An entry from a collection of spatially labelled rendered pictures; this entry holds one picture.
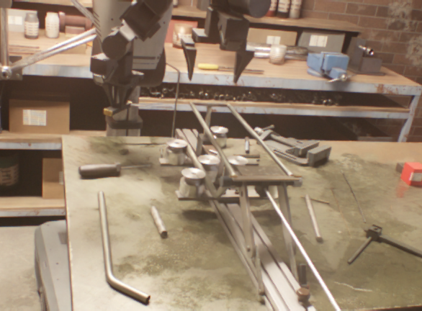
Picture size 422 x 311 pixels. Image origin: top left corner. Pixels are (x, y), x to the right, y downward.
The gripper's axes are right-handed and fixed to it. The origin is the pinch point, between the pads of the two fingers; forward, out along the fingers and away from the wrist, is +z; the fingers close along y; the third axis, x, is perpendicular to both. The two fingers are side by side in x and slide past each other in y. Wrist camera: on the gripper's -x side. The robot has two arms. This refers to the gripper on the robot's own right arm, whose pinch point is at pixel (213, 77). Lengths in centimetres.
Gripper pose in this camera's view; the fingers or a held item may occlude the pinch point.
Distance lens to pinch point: 112.2
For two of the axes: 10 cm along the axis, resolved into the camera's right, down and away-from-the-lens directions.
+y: 9.6, 0.2, 2.8
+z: -1.4, 9.0, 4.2
